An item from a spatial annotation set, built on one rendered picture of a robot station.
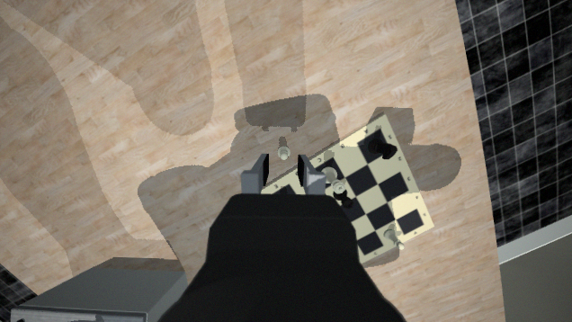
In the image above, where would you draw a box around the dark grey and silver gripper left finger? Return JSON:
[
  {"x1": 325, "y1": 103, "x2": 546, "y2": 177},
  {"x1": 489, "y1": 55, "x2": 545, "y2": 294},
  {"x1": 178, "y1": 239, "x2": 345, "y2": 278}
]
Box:
[{"x1": 241, "y1": 154, "x2": 269, "y2": 193}]

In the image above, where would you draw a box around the white chess piece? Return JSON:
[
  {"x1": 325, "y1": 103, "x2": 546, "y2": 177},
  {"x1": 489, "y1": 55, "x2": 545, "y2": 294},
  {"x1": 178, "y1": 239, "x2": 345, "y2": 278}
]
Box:
[{"x1": 321, "y1": 166, "x2": 345, "y2": 193}]

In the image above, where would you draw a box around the chessboard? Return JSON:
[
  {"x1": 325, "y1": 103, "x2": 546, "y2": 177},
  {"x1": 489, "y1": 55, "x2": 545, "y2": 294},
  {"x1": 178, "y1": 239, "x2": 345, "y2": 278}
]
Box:
[{"x1": 261, "y1": 114, "x2": 433, "y2": 264}]

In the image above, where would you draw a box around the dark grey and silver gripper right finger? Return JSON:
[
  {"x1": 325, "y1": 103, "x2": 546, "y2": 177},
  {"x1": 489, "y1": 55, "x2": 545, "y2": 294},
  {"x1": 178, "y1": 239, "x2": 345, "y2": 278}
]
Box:
[{"x1": 298, "y1": 155, "x2": 326, "y2": 194}]

